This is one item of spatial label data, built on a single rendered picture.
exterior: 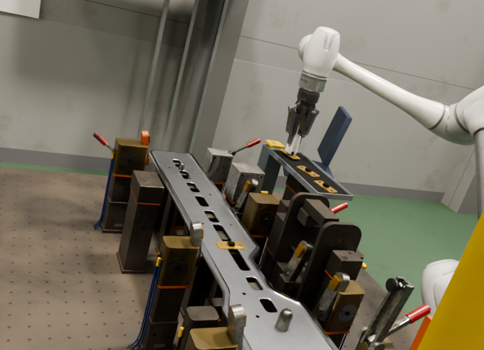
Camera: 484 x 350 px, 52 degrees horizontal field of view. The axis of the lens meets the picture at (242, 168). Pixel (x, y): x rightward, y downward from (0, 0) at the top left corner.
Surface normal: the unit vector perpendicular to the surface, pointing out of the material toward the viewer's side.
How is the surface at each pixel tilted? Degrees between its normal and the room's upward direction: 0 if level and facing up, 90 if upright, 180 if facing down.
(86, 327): 0
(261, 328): 0
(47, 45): 90
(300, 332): 0
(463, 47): 90
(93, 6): 90
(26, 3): 90
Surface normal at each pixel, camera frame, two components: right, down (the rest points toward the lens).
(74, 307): 0.25, -0.90
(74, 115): 0.36, 0.41
